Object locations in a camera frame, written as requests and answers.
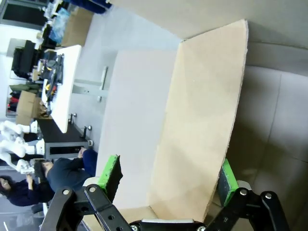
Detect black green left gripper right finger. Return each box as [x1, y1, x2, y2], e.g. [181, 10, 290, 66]
[204, 158, 291, 231]

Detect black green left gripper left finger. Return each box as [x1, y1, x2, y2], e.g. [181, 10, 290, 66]
[39, 154, 133, 231]

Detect brown cardboard box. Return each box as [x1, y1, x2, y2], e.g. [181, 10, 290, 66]
[81, 19, 249, 229]

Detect seated person in black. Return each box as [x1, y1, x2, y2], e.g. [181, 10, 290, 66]
[33, 148, 99, 193]

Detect black low bench cabinet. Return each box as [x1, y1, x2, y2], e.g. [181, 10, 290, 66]
[37, 113, 94, 161]

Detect long-haired person in navy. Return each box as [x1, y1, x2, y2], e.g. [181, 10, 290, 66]
[0, 175, 56, 207]

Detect white cluttered workshop table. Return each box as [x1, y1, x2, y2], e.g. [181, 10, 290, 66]
[40, 45, 109, 134]

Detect white humanoid robot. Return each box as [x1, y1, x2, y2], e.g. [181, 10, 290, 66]
[0, 120, 46, 174]

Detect plain brown storage carton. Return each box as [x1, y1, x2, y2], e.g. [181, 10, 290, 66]
[16, 90, 43, 126]

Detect black equipment case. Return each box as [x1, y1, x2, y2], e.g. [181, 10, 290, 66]
[11, 40, 41, 80]

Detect large flat cardboard sheet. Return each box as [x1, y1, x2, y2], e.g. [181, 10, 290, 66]
[61, 8, 95, 48]

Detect blue plastic bag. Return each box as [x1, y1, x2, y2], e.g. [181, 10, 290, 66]
[51, 7, 71, 44]

